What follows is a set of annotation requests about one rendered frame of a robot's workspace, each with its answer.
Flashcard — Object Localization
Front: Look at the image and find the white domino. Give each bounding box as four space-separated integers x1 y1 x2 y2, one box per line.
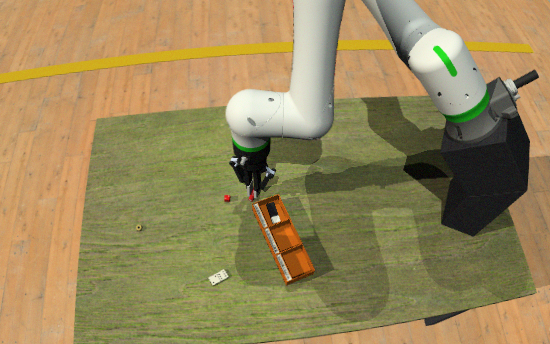
209 270 228 286

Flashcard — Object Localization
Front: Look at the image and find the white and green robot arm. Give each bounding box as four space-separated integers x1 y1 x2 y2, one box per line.
226 0 539 165

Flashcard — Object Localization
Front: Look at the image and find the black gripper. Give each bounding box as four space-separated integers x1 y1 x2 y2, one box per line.
229 156 276 199

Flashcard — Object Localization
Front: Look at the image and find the orange three-compartment bin rack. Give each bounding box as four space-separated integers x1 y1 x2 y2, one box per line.
252 194 315 285

